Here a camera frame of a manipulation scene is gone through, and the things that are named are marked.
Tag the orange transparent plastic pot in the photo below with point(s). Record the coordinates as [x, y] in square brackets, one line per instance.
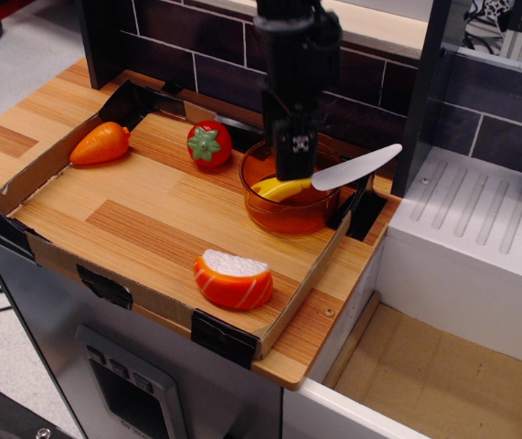
[302, 214]

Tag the toy salmon sushi piece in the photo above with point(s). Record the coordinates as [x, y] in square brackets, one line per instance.
[233, 281]

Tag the white toy sink unit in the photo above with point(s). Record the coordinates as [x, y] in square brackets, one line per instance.
[431, 344]

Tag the dark grey shelf post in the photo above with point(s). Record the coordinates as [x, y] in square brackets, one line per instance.
[443, 38]

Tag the red toy tomato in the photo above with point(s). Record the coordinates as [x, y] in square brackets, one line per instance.
[209, 144]

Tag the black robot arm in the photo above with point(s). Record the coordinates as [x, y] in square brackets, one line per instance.
[283, 7]

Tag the orange toy carrot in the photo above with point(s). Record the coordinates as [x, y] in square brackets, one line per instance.
[106, 142]

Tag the yellow handled white toy knife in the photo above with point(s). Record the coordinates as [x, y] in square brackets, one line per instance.
[330, 178]

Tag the grey toy oven front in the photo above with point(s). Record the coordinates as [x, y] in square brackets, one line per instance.
[144, 399]

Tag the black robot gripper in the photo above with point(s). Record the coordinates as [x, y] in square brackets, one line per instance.
[302, 51]

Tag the cardboard fence with black tape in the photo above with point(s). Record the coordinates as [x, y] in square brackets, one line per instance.
[130, 230]

